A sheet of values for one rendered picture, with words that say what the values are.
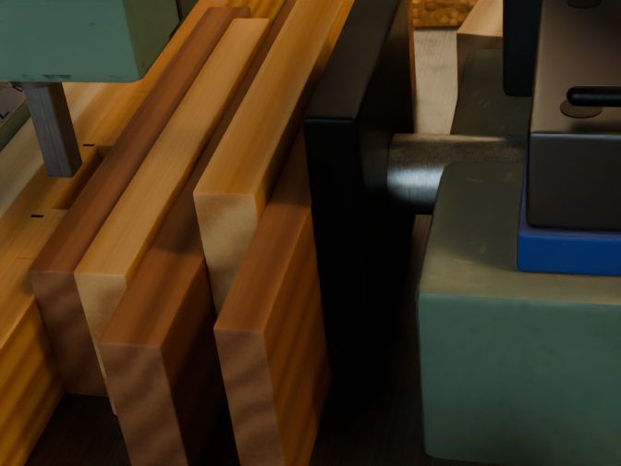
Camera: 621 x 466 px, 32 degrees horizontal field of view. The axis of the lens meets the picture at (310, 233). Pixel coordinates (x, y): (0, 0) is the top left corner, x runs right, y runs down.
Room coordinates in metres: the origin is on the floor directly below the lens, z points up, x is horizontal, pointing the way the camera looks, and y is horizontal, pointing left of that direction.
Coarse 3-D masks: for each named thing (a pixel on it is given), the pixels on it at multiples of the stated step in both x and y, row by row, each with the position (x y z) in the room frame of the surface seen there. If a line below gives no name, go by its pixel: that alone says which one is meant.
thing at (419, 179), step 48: (384, 0) 0.31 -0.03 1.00; (336, 48) 0.28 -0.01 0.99; (384, 48) 0.28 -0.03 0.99; (336, 96) 0.25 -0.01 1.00; (384, 96) 0.28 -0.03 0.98; (336, 144) 0.24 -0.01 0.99; (384, 144) 0.27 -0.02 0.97; (432, 144) 0.27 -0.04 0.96; (480, 144) 0.27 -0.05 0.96; (336, 192) 0.24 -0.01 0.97; (384, 192) 0.27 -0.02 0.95; (432, 192) 0.27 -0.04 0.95; (336, 240) 0.24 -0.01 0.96; (384, 240) 0.26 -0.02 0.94; (336, 288) 0.24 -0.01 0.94; (384, 288) 0.26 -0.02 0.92; (336, 336) 0.24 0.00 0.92; (384, 336) 0.25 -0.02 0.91
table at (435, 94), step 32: (416, 32) 0.48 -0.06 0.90; (448, 32) 0.48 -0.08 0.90; (416, 64) 0.45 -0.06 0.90; (448, 64) 0.45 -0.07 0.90; (416, 96) 0.42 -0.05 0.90; (448, 96) 0.42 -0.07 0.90; (416, 128) 0.39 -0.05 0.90; (448, 128) 0.39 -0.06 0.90; (416, 224) 0.32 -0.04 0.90; (416, 256) 0.30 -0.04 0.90; (416, 320) 0.27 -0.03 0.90; (384, 352) 0.25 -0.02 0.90; (416, 352) 0.25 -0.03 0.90; (352, 384) 0.24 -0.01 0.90; (384, 384) 0.24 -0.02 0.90; (416, 384) 0.24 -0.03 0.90; (64, 416) 0.24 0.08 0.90; (96, 416) 0.24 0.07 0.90; (224, 416) 0.23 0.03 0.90; (352, 416) 0.23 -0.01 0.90; (384, 416) 0.23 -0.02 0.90; (416, 416) 0.22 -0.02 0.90; (64, 448) 0.23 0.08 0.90; (96, 448) 0.23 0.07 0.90; (224, 448) 0.22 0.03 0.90; (320, 448) 0.22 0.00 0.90; (352, 448) 0.22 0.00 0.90; (384, 448) 0.21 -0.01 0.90; (416, 448) 0.21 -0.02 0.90
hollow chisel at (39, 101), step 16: (32, 96) 0.30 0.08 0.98; (48, 96) 0.30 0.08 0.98; (64, 96) 0.31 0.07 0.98; (32, 112) 0.30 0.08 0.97; (48, 112) 0.30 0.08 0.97; (64, 112) 0.31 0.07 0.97; (48, 128) 0.30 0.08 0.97; (64, 128) 0.30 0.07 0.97; (48, 144) 0.30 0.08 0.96; (64, 144) 0.30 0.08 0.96; (48, 160) 0.30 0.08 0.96; (64, 160) 0.30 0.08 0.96; (80, 160) 0.31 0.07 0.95; (48, 176) 0.30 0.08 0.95; (64, 176) 0.30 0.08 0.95
